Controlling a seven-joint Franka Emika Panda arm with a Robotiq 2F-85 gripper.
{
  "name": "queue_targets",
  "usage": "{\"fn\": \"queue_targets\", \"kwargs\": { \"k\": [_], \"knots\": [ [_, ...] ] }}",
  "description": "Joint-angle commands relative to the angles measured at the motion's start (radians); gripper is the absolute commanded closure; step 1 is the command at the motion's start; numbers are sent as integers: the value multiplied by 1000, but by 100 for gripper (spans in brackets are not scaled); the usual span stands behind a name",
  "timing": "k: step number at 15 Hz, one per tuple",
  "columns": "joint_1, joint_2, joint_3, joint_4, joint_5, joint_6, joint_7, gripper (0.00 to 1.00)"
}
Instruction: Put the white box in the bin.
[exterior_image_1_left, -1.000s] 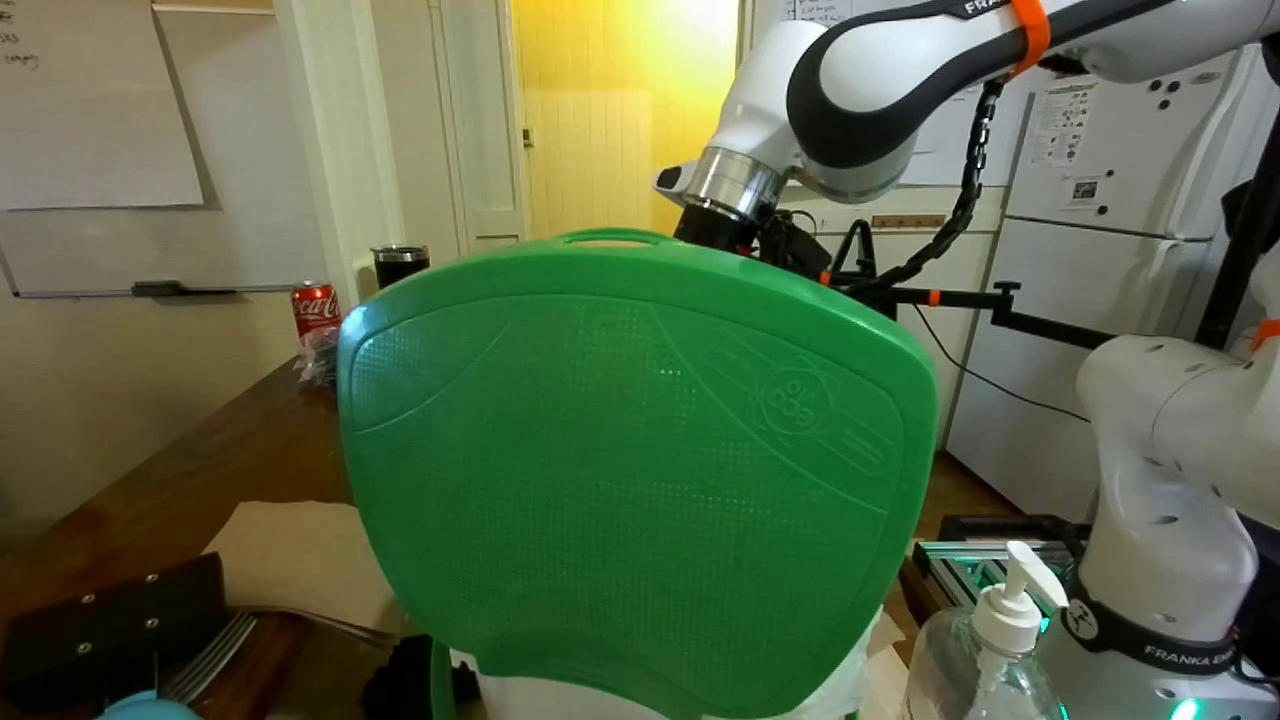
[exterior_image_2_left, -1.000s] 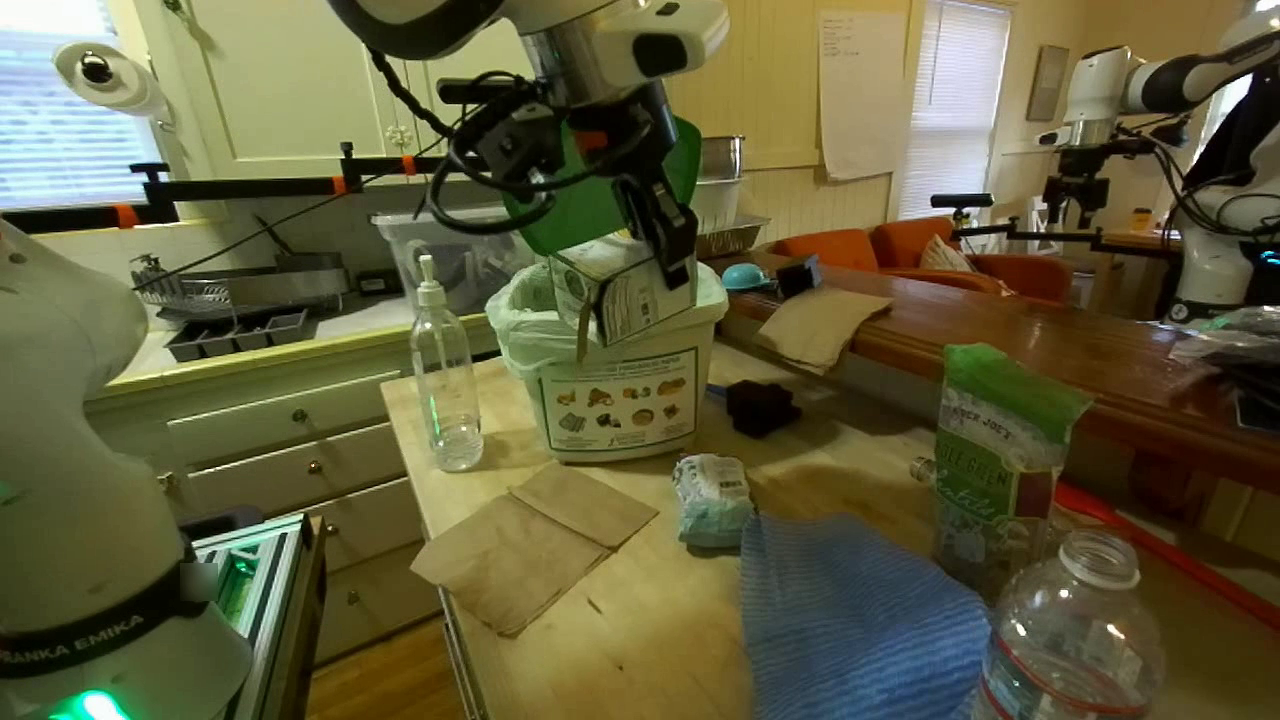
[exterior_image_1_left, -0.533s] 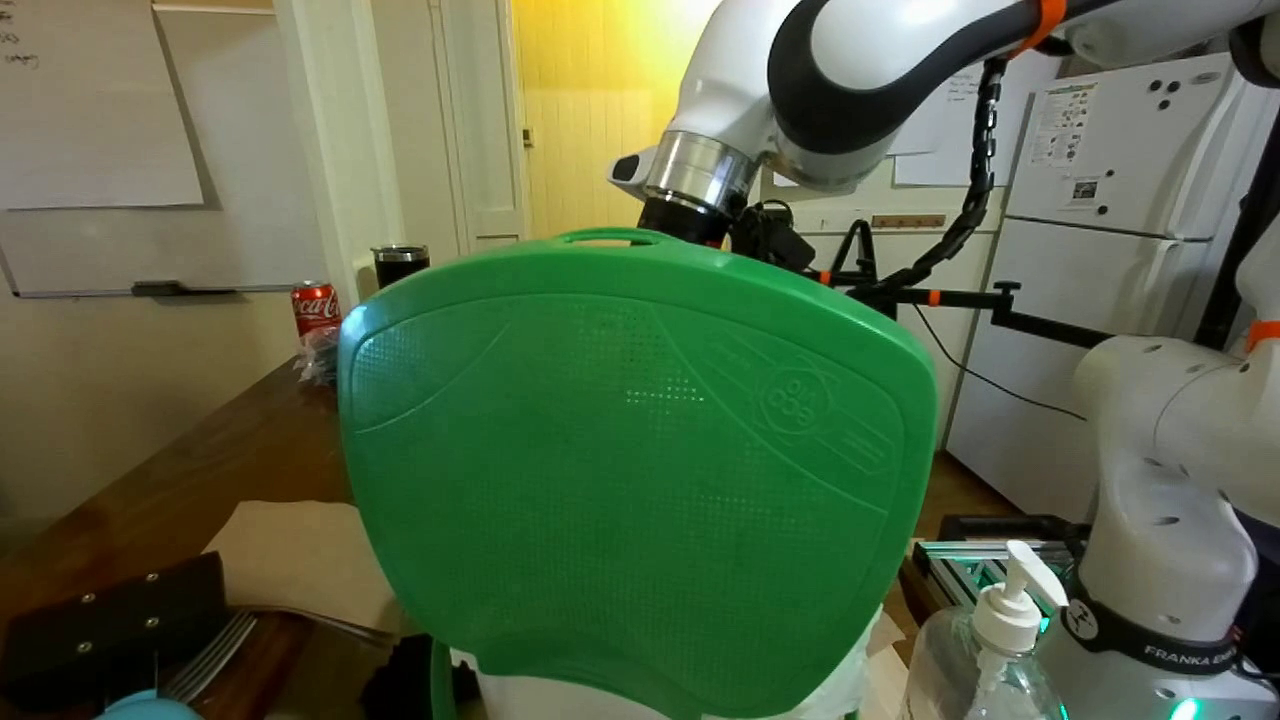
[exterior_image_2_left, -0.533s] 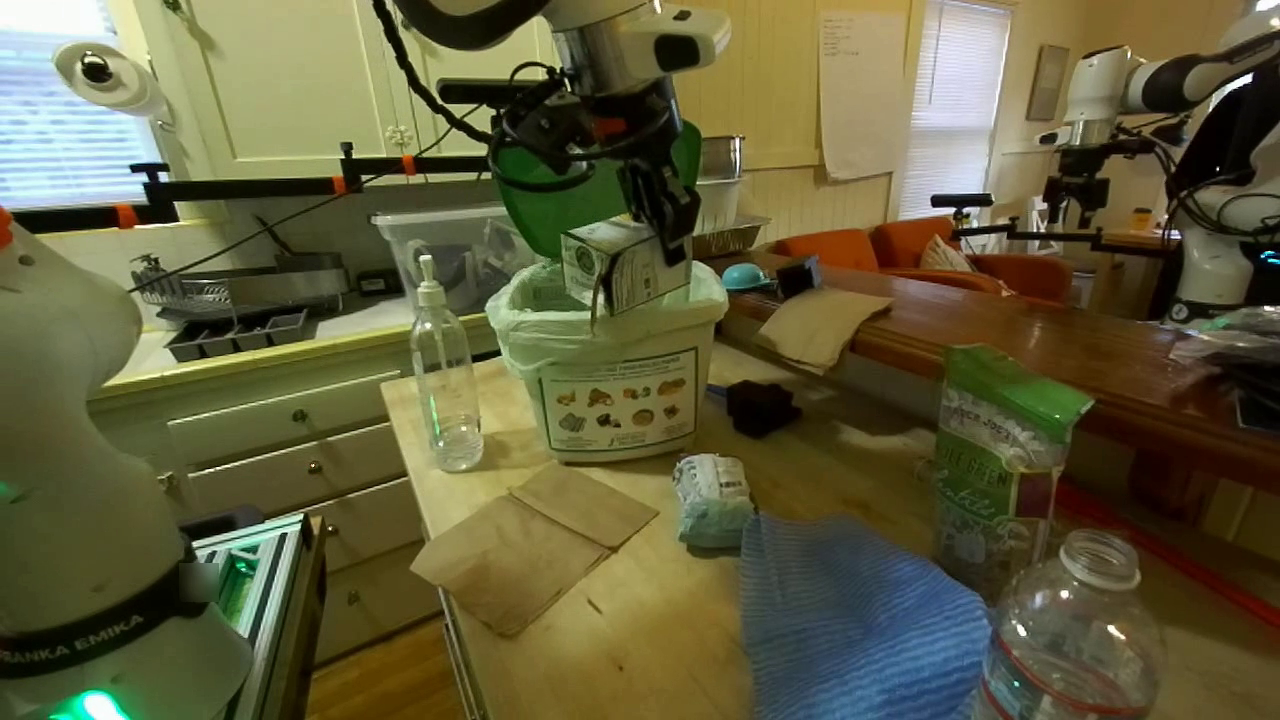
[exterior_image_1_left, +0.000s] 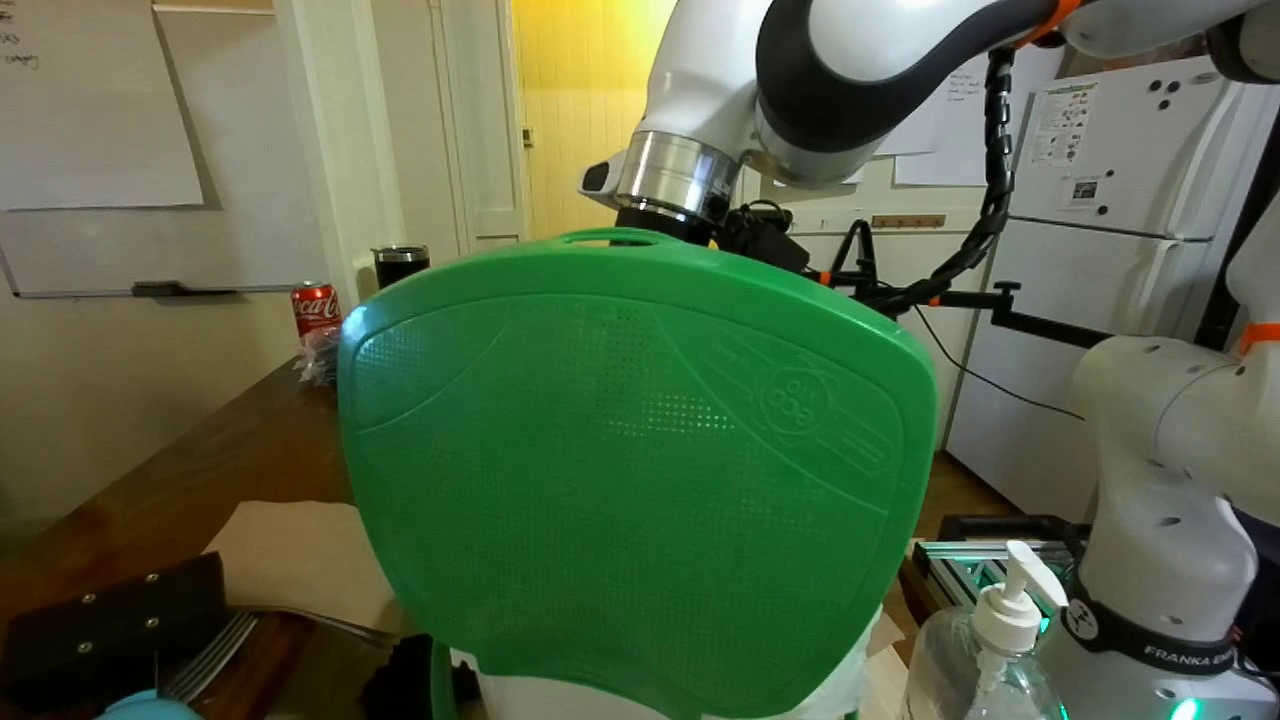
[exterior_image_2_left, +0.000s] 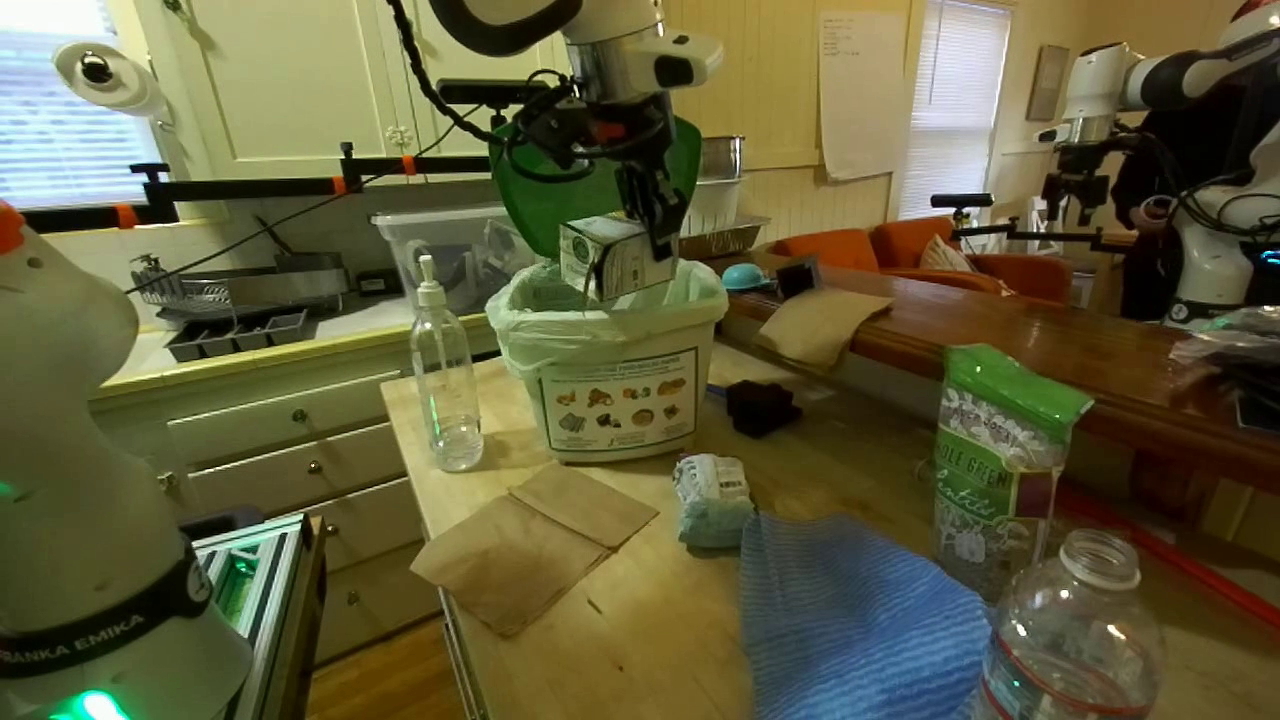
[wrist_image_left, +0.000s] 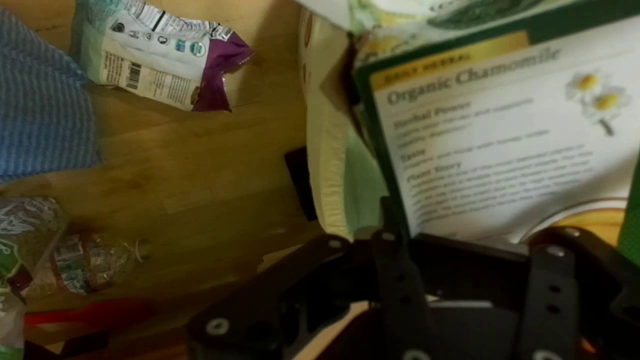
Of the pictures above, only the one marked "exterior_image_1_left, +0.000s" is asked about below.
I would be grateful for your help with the large whiteboard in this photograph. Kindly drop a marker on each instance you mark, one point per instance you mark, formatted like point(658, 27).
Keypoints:
point(266, 160)

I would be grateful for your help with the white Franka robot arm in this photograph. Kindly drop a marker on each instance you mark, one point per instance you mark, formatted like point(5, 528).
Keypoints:
point(1175, 454)

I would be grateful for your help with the black case with rivets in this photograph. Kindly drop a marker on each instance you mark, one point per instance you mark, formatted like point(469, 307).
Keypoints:
point(104, 634)

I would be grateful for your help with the dark wooden table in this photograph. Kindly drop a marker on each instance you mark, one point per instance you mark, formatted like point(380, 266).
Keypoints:
point(201, 454)

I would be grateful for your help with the small whiteboard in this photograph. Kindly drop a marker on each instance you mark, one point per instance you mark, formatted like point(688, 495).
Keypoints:
point(92, 107)

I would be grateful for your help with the metal fork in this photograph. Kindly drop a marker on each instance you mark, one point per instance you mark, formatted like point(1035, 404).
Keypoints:
point(215, 659)

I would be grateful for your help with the black whiteboard marker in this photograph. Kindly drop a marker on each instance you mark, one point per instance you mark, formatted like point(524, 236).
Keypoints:
point(186, 291)

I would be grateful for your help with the white door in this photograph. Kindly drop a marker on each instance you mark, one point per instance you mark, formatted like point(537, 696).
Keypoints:
point(480, 135)

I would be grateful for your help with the black cup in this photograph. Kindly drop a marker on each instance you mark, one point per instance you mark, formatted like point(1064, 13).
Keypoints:
point(403, 266)

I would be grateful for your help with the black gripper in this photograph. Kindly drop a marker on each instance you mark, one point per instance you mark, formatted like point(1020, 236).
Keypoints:
point(674, 220)

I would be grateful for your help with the light blue round object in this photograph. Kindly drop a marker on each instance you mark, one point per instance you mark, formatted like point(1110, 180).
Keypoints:
point(147, 706)

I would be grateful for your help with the clear pump sanitizer bottle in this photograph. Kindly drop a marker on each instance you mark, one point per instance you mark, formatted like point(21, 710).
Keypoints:
point(1002, 627)

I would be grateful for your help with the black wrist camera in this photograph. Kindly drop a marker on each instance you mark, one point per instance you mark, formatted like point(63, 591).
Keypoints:
point(762, 236)

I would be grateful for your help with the red soda can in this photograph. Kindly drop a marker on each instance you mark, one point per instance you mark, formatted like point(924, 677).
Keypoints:
point(318, 313)

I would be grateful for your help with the flat brown paper bag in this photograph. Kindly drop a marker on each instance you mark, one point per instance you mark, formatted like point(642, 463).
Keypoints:
point(295, 562)

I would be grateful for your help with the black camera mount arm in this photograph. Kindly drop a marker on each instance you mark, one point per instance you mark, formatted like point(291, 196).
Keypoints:
point(1043, 322)

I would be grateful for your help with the green plastic bin lid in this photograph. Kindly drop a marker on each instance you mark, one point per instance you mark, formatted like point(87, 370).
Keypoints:
point(627, 466)

